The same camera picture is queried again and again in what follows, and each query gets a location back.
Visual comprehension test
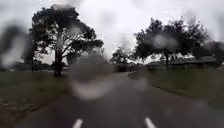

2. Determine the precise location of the grey asphalt path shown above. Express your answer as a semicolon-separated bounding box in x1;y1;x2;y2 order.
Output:
13;71;224;128

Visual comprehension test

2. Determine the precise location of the large spreading tree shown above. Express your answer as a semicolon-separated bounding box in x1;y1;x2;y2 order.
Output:
23;3;105;78

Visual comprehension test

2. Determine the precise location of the broad dark tree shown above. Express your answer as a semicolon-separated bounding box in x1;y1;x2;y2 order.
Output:
132;17;211;68

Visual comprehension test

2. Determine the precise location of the robot's own part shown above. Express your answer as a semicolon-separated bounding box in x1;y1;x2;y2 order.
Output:
72;117;84;128
144;117;157;128

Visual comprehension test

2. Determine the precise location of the long low building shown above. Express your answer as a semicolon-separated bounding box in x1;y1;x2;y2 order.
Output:
146;54;219;71

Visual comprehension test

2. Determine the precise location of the grass verge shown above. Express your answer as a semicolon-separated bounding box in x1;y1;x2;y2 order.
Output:
128;64;224;109
0;68;78;128

